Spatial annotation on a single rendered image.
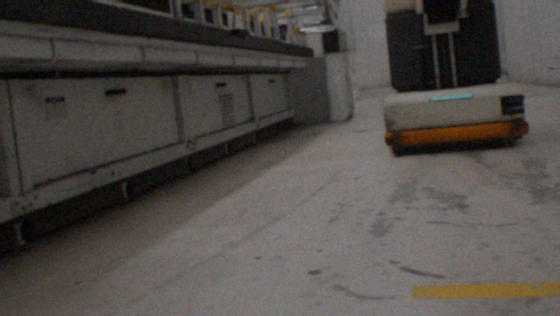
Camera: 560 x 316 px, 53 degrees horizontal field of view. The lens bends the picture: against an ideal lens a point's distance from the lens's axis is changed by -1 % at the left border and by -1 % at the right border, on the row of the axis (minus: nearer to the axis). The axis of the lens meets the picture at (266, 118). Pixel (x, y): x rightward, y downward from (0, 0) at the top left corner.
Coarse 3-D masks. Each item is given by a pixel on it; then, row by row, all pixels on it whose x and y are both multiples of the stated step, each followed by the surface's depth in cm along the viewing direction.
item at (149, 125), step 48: (96, 0) 213; (144, 0) 252; (0, 96) 158; (96, 96) 212; (144, 96) 250; (192, 96) 303; (240, 96) 385; (288, 96) 525; (0, 144) 158; (48, 144) 182; (96, 144) 209; (144, 144) 245; (240, 144) 372; (0, 192) 160; (48, 192) 175; (96, 192) 205; (0, 240) 156
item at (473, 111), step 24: (408, 96) 260; (432, 96) 256; (456, 96) 252; (480, 96) 250; (504, 96) 249; (384, 120) 264; (408, 120) 258; (432, 120) 256; (456, 120) 253; (480, 120) 251; (504, 120) 249; (408, 144) 260; (432, 144) 259
